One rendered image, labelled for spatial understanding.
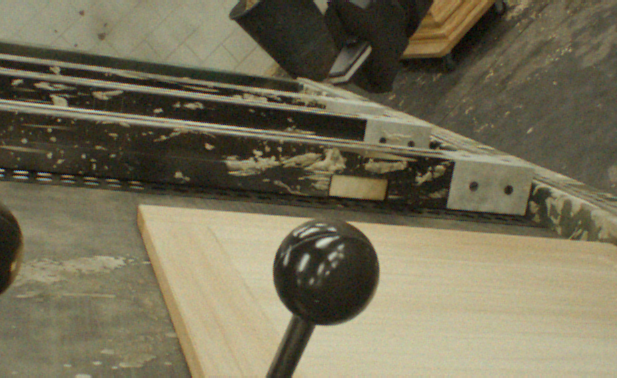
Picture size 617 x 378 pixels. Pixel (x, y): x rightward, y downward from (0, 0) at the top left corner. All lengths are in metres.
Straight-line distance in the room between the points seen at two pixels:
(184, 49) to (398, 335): 5.54
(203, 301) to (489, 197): 0.65
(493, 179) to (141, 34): 4.98
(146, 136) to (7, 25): 4.89
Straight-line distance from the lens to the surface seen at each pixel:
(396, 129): 1.46
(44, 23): 5.90
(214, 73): 2.21
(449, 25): 4.04
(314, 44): 5.21
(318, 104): 1.64
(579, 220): 1.12
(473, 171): 1.15
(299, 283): 0.28
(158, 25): 6.04
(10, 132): 1.01
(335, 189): 1.08
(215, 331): 0.55
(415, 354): 0.58
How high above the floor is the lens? 1.54
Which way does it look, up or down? 22 degrees down
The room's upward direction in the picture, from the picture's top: 42 degrees counter-clockwise
